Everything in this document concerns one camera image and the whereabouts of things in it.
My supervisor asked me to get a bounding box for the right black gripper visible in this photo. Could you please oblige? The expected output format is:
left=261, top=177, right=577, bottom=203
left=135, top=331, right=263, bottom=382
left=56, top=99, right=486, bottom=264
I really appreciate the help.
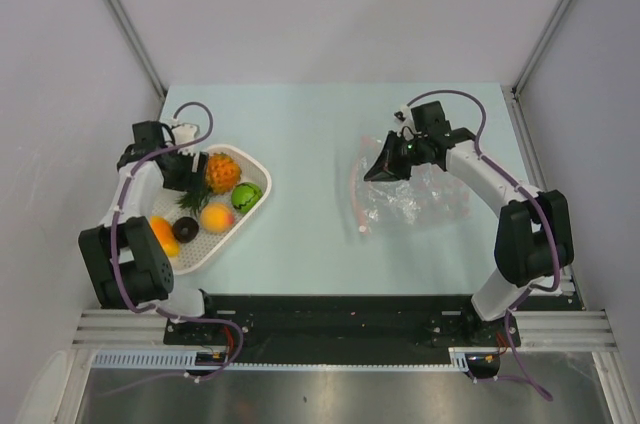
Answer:
left=365, top=131, right=428, bottom=183

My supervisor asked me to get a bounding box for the clear zip top bag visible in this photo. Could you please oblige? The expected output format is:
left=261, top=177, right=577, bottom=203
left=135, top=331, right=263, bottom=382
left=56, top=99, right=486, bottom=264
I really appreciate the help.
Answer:
left=349, top=136, right=471, bottom=236

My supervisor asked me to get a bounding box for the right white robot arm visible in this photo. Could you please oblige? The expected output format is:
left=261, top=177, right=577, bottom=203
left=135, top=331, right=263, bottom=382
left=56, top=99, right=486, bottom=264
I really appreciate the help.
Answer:
left=364, top=96, right=574, bottom=345

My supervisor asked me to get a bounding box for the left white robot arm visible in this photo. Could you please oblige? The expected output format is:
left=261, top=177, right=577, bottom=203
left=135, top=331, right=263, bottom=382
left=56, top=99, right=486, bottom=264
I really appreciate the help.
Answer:
left=78, top=120, right=221, bottom=344

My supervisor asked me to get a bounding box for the orange toy pineapple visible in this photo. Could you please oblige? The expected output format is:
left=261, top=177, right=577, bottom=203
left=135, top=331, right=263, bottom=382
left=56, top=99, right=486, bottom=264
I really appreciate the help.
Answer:
left=177, top=153, right=242, bottom=215

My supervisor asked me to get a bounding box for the toy chocolate donut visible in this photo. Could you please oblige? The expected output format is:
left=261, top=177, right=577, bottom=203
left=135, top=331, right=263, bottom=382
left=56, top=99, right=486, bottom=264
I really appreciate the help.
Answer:
left=171, top=216, right=200, bottom=244

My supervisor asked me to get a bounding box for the toy orange mango slice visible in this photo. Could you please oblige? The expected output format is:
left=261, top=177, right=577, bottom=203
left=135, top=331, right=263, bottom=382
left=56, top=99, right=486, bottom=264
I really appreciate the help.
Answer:
left=150, top=216, right=180, bottom=258

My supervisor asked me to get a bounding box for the toy peach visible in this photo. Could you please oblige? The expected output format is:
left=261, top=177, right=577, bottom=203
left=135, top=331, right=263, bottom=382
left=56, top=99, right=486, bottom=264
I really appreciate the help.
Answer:
left=200, top=202, right=235, bottom=234

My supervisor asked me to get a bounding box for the white perforated plastic basket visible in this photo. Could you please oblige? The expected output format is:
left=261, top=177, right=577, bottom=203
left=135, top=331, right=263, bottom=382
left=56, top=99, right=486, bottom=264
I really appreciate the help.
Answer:
left=152, top=144, right=272, bottom=276

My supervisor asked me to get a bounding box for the green toy watermelon ball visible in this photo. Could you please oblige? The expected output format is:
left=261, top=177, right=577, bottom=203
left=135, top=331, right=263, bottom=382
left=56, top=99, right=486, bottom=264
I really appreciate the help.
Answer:
left=231, top=182, right=263, bottom=214

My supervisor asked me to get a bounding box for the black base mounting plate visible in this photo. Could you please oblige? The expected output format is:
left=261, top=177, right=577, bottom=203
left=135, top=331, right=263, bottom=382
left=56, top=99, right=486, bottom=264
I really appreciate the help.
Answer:
left=163, top=294, right=524, bottom=364

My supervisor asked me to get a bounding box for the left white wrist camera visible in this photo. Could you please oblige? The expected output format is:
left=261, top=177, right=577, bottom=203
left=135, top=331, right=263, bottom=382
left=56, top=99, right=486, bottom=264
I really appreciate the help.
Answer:
left=167, top=119, right=200, bottom=145

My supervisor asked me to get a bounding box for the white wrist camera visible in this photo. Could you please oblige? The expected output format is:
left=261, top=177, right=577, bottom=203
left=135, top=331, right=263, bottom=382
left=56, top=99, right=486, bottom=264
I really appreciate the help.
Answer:
left=393, top=106, right=415, bottom=127
left=167, top=119, right=200, bottom=145

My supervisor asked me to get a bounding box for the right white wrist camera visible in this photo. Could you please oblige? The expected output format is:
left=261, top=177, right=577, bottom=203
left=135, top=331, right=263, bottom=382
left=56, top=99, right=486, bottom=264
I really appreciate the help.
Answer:
left=393, top=106, right=415, bottom=127

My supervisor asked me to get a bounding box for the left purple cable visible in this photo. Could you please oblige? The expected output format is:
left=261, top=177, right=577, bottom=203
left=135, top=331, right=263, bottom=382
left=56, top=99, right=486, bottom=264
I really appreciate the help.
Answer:
left=97, top=101, right=246, bottom=395

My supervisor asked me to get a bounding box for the purple cable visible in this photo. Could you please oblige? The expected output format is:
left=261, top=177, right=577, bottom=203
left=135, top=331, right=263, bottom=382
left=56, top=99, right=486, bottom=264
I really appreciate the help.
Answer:
left=97, top=101, right=246, bottom=395
left=404, top=89, right=559, bottom=402

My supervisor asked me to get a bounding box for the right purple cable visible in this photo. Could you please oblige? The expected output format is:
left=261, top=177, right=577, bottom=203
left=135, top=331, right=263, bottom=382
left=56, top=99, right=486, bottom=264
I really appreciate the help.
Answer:
left=404, top=89, right=559, bottom=402

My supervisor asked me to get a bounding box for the white slotted cable duct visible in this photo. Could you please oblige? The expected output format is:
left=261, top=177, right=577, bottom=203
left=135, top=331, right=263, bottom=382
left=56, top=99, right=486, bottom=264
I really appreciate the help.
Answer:
left=91, top=349, right=468, bottom=372

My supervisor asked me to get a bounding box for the left aluminium frame post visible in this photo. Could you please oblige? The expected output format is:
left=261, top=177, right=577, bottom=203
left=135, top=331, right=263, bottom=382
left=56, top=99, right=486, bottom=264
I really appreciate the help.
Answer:
left=103, top=0, right=168, bottom=102

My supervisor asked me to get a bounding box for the aluminium frame post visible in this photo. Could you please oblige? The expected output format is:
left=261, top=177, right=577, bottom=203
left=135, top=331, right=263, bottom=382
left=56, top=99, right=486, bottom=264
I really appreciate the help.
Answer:
left=103, top=0, right=168, bottom=102
left=511, top=0, right=576, bottom=98

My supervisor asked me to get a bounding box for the right aluminium frame post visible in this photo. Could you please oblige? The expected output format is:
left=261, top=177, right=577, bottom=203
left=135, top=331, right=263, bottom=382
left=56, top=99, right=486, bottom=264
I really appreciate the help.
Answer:
left=511, top=0, right=576, bottom=98

